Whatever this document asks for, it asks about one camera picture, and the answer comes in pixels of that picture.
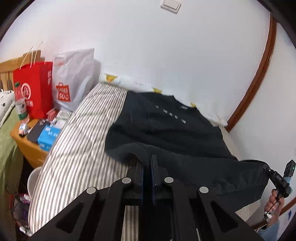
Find red paper bag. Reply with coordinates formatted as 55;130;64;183
13;42;53;120

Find white plastic shopping bag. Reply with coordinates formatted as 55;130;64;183
51;48;96;112

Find small red and white box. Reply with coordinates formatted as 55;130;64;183
46;108;58;121

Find white ribbed box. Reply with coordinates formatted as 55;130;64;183
54;110;73;129

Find brown wooden door frame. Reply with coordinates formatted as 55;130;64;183
225;14;277;133

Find green bedsheet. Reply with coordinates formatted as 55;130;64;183
0;109;25;241

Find striped quilted mat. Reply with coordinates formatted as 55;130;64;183
28;81;262;234

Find plastic bottle with green label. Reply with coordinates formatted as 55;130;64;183
14;81;30;121

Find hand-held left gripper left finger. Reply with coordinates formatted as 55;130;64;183
30;160;145;241

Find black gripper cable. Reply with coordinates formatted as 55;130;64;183
263;197;280;231

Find blue tissue box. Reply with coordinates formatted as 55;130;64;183
37;124;62;151

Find wooden nightstand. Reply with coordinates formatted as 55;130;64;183
10;115;64;169

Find person's right hand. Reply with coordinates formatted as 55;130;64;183
264;188;286;224

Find wooden headboard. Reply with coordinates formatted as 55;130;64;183
0;50;42;92

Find black smartphone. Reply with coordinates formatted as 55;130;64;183
26;119;48;143

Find person's right forearm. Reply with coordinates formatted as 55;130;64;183
256;219;281;237

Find tangled cables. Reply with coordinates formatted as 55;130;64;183
7;185;31;234

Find white light switch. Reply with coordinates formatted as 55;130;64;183
160;0;183;14

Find white round stool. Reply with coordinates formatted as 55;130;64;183
27;166;44;202

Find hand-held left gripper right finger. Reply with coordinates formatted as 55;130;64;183
150;154;265;241

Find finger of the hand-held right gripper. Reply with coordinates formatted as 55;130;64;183
263;163;275;178

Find black sweatshirt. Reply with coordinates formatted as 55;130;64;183
105;90;270;205

